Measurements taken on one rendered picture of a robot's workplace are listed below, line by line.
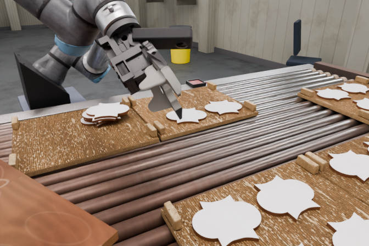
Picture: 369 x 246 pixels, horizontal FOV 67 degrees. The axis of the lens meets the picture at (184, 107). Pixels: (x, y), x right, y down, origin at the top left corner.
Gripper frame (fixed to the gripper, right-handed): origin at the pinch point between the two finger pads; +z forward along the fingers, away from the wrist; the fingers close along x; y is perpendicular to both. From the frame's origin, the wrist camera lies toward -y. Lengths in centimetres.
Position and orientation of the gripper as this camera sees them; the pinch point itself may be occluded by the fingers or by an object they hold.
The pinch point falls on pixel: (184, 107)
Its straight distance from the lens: 50.6
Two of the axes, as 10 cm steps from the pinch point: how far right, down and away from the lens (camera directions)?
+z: 5.3, 8.1, -2.5
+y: -8.5, 5.1, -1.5
